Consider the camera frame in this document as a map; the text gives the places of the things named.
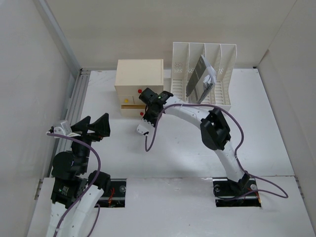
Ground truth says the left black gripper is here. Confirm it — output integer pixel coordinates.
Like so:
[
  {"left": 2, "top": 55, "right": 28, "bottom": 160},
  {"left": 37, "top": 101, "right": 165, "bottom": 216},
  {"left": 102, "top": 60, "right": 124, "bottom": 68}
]
[{"left": 67, "top": 112, "right": 110, "bottom": 172}]

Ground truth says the cream drawer cabinet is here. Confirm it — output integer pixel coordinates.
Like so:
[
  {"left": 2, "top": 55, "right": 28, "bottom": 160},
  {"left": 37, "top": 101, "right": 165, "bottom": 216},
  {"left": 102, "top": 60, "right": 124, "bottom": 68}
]
[{"left": 115, "top": 59, "right": 164, "bottom": 118}]

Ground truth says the grey setup guide booklet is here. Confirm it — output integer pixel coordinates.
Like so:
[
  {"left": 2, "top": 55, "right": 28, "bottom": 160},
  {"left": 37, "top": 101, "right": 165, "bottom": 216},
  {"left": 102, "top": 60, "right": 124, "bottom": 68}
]
[{"left": 186, "top": 55, "right": 216, "bottom": 104}]

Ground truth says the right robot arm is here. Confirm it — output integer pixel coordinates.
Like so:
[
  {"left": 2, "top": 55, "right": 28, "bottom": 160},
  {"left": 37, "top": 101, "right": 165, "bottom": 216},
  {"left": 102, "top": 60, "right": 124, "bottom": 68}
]
[{"left": 136, "top": 88, "right": 250, "bottom": 195}]

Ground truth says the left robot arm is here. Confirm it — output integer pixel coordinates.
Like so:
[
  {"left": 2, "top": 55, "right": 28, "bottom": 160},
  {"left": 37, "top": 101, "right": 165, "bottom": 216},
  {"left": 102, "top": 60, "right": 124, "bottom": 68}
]
[{"left": 46, "top": 113, "right": 111, "bottom": 237}]

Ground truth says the white file organizer rack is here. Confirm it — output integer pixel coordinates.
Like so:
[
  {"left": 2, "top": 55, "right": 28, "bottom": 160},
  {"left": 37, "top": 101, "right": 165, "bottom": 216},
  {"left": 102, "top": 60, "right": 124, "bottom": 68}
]
[{"left": 171, "top": 42, "right": 237, "bottom": 111}]

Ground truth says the aluminium rail frame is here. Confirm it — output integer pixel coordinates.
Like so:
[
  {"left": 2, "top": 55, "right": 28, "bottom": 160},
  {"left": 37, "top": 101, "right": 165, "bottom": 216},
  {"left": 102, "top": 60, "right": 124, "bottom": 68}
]
[{"left": 47, "top": 69, "right": 91, "bottom": 177}]

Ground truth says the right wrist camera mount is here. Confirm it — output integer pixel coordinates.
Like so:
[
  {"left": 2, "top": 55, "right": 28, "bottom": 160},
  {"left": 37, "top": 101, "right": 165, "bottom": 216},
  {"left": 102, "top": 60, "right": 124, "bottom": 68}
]
[{"left": 136, "top": 119, "right": 152, "bottom": 135}]

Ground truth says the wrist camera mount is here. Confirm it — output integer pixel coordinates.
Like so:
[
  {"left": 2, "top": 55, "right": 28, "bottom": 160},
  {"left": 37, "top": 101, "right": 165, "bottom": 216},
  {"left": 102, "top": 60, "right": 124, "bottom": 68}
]
[
  {"left": 47, "top": 120, "right": 72, "bottom": 136},
  {"left": 136, "top": 119, "right": 152, "bottom": 135}
]

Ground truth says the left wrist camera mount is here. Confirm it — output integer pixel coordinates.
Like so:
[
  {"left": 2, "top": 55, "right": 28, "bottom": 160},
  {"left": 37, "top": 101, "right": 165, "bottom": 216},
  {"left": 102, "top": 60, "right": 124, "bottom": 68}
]
[{"left": 47, "top": 120, "right": 72, "bottom": 136}]

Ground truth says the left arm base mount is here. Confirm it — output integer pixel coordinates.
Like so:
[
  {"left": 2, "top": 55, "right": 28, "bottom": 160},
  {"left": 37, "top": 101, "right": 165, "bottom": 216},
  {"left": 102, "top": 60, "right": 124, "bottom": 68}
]
[{"left": 97, "top": 179, "right": 127, "bottom": 208}]

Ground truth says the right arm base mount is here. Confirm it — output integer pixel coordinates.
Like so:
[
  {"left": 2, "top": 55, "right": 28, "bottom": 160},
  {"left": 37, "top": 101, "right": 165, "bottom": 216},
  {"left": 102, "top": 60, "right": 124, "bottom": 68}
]
[{"left": 212, "top": 177, "right": 261, "bottom": 207}]

